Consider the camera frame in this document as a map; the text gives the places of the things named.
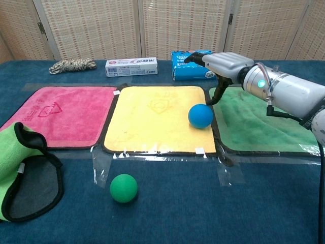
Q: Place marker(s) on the dark green square cloth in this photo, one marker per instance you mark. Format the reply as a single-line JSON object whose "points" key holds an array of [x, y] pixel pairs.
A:
{"points": [[248, 127]]}

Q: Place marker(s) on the green ball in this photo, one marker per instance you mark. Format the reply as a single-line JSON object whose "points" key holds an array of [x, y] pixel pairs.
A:
{"points": [[123, 188]]}

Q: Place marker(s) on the woven folding screen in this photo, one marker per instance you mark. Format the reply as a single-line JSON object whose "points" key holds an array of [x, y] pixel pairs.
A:
{"points": [[101, 25]]}

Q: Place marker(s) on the white toothpaste box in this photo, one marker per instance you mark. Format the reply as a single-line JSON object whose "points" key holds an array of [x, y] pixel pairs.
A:
{"points": [[131, 67]]}

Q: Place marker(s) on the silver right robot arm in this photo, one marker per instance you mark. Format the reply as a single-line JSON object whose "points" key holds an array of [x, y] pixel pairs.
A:
{"points": [[292, 91]]}

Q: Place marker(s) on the yellow square cloth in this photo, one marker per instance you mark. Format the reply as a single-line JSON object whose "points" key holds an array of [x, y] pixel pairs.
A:
{"points": [[152, 127]]}

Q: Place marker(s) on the blue ball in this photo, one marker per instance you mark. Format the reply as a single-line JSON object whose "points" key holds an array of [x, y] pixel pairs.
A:
{"points": [[200, 116]]}

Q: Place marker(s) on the clear tape strip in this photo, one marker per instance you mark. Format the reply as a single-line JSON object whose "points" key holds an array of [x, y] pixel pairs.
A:
{"points": [[231, 172], [101, 167]]}

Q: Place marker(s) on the red square cloth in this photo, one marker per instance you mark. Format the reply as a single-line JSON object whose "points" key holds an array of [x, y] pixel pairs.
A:
{"points": [[73, 117]]}

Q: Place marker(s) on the green and black pouch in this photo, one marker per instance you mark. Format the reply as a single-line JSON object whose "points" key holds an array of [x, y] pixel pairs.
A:
{"points": [[10, 157]]}

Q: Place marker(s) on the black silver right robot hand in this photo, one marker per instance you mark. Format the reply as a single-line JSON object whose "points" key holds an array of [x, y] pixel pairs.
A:
{"points": [[226, 64]]}

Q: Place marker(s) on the blue cookie box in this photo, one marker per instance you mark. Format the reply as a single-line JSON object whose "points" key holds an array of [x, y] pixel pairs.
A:
{"points": [[190, 72]]}

